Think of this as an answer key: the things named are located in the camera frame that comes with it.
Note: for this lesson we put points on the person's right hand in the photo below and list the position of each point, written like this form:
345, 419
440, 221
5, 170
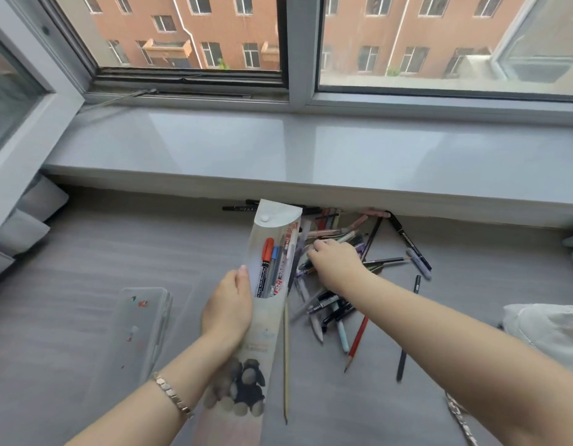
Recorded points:
339, 267

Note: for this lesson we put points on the person's left hand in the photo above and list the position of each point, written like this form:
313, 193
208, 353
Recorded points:
228, 311

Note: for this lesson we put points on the cartoon sheep pencil pouch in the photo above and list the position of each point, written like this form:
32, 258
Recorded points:
263, 329

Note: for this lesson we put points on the pile of pens and pencils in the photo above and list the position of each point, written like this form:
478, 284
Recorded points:
323, 304

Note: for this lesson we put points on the red label refill packet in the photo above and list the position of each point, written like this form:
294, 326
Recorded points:
290, 236

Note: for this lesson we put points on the bundle of marker pens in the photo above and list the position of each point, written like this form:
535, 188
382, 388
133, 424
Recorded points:
267, 255

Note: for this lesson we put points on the black marker pen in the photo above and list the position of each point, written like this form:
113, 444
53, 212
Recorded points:
402, 234

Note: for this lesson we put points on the pale teal pen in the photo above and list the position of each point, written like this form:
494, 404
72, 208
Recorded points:
343, 339

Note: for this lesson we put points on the red pencil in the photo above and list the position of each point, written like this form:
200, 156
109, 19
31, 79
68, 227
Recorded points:
357, 341

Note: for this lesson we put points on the thin wooden stick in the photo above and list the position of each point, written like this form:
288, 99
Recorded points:
286, 366

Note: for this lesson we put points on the white quilted backpack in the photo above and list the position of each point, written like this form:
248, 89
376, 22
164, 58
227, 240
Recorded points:
546, 329

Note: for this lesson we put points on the person's right forearm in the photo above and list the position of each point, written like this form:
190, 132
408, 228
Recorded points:
453, 339

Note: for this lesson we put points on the person's left forearm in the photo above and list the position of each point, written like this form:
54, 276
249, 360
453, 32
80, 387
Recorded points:
142, 408

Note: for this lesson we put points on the clear sticker pencil box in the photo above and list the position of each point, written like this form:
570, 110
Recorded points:
138, 329

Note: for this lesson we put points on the grey wooden desk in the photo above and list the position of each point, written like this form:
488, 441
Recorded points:
105, 255

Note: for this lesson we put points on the white window sill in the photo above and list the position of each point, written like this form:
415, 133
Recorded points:
268, 148

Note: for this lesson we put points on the open white window sash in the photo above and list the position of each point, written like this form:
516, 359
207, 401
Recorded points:
35, 148

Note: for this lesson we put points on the brick apartment building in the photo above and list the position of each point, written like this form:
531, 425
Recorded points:
138, 37

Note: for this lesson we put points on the white window frame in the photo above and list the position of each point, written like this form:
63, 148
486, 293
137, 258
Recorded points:
302, 51

